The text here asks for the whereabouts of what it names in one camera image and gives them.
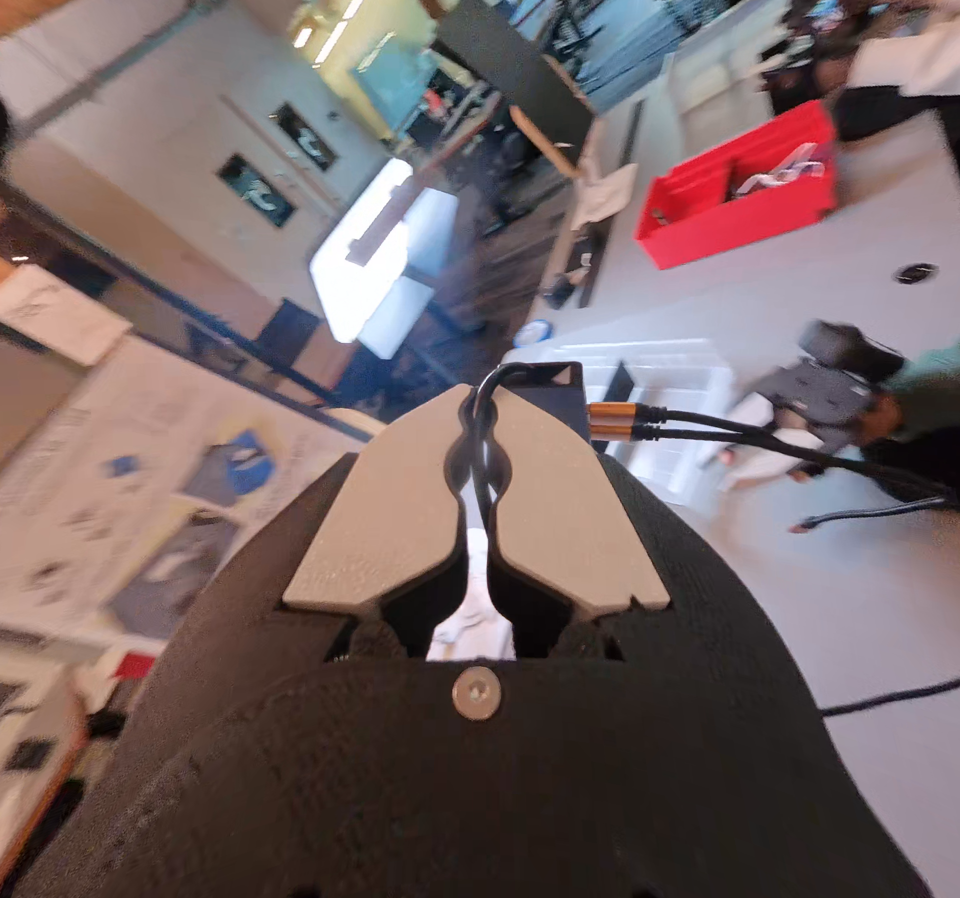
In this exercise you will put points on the black bin divider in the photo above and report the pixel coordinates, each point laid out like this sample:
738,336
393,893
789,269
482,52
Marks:
619,384

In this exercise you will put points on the slim black USB hub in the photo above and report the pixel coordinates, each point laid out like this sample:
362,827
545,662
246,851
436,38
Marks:
555,388

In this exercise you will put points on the red plastic bin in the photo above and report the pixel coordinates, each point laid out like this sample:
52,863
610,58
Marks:
720,230

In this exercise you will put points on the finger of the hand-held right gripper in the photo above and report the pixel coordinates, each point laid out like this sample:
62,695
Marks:
754,412
754,470

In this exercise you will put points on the beige cloth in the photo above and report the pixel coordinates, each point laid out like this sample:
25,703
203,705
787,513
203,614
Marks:
907,50

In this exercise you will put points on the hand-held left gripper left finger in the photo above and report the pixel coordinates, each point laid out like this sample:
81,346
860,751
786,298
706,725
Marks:
375,523

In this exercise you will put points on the framed wall picture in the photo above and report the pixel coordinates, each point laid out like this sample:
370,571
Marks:
255,189
304,136

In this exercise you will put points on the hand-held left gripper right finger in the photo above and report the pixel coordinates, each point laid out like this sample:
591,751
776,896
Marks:
577,523

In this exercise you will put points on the chalkboard easel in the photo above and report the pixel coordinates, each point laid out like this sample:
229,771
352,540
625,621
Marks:
525,80

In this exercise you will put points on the black desk grommet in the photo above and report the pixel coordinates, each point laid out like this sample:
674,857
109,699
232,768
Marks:
916,273

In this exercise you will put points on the person's right forearm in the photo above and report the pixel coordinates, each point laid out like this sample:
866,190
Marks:
930,388

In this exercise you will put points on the clear plastic bin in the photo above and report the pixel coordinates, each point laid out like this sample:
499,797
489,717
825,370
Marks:
660,418

